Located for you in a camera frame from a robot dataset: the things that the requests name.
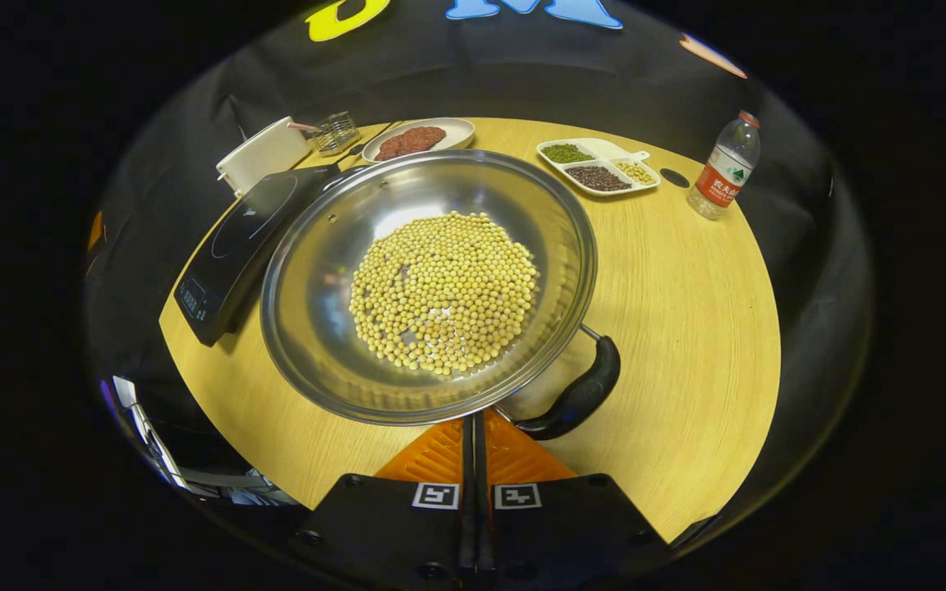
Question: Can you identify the red meat patty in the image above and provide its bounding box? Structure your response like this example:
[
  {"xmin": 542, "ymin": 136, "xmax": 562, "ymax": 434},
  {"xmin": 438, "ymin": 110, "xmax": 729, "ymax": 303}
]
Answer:
[
  {"xmin": 373, "ymin": 131, "xmax": 420, "ymax": 162},
  {"xmin": 403, "ymin": 126, "xmax": 448, "ymax": 153}
]

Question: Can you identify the metal wire basket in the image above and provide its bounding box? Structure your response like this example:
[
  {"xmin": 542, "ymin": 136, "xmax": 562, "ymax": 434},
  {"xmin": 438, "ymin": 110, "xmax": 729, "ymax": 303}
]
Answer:
[{"xmin": 313, "ymin": 111, "xmax": 361, "ymax": 157}]

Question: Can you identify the pile of soybeans in pot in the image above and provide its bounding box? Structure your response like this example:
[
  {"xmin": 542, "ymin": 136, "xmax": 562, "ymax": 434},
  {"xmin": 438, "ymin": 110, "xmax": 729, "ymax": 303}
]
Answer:
[{"xmin": 348, "ymin": 211, "xmax": 541, "ymax": 377}]

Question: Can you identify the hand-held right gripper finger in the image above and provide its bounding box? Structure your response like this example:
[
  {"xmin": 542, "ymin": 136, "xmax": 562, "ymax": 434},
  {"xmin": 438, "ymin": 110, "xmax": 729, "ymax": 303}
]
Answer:
[
  {"xmin": 288, "ymin": 415, "xmax": 475, "ymax": 591},
  {"xmin": 474, "ymin": 409, "xmax": 671, "ymax": 589}
]

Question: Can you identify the black induction cooktop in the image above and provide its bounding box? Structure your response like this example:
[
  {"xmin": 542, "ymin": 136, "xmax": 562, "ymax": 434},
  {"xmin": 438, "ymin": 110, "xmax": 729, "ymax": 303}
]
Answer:
[{"xmin": 173, "ymin": 164, "xmax": 342, "ymax": 347}]

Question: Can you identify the green mung beans portion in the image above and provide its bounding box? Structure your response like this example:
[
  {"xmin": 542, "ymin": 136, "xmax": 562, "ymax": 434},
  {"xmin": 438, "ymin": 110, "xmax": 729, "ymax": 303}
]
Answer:
[{"xmin": 540, "ymin": 143, "xmax": 595, "ymax": 164}]

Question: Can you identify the white divided dish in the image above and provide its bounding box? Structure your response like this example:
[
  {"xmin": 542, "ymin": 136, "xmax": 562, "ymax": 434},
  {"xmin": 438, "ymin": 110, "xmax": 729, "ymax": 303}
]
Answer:
[{"xmin": 535, "ymin": 138, "xmax": 661, "ymax": 199}]

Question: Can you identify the clear plastic water bottle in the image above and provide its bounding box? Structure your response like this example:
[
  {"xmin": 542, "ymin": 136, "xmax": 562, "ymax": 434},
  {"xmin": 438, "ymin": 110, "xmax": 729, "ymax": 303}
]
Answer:
[{"xmin": 687, "ymin": 110, "xmax": 762, "ymax": 221}]

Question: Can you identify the white toaster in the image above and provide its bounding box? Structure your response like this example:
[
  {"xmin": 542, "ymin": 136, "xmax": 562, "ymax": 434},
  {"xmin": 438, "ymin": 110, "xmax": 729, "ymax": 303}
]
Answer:
[{"xmin": 216, "ymin": 116, "xmax": 314, "ymax": 198}]

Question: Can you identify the shiny metal frame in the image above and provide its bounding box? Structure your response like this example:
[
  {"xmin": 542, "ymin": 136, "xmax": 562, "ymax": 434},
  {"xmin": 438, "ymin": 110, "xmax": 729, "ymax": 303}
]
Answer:
[{"xmin": 108, "ymin": 373, "xmax": 297, "ymax": 508}]

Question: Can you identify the white round plate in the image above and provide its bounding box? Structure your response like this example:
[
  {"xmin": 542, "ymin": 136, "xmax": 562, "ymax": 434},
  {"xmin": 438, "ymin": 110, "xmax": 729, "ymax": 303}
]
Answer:
[{"xmin": 361, "ymin": 117, "xmax": 477, "ymax": 163}]

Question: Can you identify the steel pot with black handle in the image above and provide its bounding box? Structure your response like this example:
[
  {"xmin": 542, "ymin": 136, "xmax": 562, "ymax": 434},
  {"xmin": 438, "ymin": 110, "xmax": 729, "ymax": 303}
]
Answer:
[{"xmin": 259, "ymin": 149, "xmax": 622, "ymax": 442}]

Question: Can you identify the dark red beans portion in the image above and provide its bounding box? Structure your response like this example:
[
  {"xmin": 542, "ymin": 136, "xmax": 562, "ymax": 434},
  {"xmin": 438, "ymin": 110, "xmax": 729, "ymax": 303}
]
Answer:
[{"xmin": 565, "ymin": 165, "xmax": 632, "ymax": 193}]

